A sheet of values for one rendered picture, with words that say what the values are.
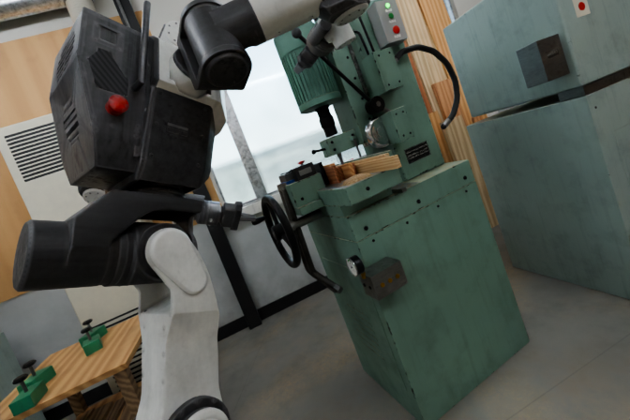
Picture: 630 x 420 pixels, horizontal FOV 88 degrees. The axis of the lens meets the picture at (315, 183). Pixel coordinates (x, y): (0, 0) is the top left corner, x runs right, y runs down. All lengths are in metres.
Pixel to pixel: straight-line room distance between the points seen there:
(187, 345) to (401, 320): 0.75
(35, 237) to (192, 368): 0.36
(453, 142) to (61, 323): 3.03
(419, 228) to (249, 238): 1.59
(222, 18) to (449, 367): 1.31
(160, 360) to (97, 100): 0.48
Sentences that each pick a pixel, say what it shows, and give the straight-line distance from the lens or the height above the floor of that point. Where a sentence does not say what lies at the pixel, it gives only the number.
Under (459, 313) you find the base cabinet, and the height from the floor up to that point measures 0.29.
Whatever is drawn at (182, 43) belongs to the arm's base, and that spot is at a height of 1.33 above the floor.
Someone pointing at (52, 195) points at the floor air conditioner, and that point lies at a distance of 2.44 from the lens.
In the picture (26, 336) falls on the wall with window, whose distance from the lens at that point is 2.99.
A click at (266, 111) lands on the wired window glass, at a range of 2.68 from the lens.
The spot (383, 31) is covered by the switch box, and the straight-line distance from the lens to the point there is 1.38.
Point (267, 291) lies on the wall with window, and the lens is 2.67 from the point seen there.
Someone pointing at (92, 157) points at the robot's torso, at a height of 1.16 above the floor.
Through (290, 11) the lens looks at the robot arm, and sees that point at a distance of 0.69.
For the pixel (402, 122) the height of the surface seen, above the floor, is 1.03.
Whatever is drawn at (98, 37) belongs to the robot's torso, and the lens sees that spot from 0.76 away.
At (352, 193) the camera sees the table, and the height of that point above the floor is 0.87.
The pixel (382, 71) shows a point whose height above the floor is 1.22.
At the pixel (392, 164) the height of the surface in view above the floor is 0.92.
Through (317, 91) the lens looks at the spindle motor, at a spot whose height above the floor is 1.24.
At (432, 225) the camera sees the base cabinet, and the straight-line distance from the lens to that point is 1.28.
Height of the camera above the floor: 1.03
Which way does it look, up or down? 5 degrees down
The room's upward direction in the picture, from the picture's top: 21 degrees counter-clockwise
